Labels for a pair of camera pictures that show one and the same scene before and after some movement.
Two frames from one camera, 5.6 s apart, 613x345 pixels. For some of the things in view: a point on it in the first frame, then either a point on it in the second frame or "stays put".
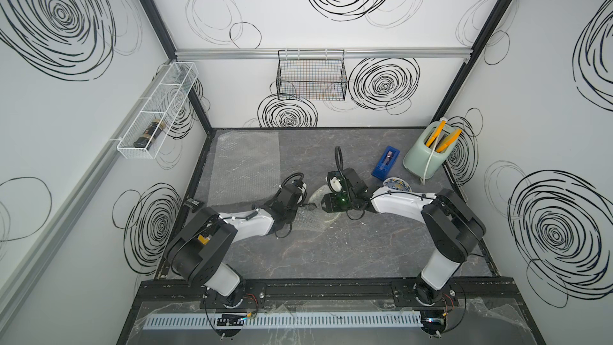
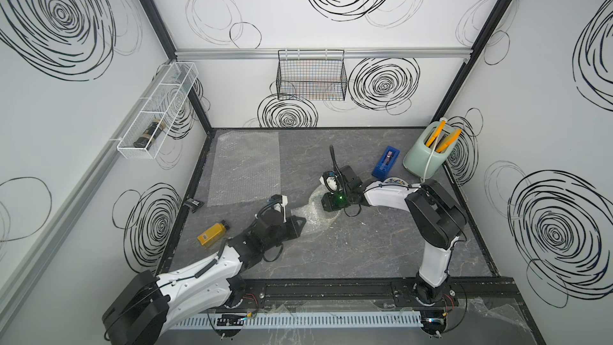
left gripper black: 306,204 → 294,230
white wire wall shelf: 146,133 stays put
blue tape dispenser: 386,163 stays put
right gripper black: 330,205 stays put
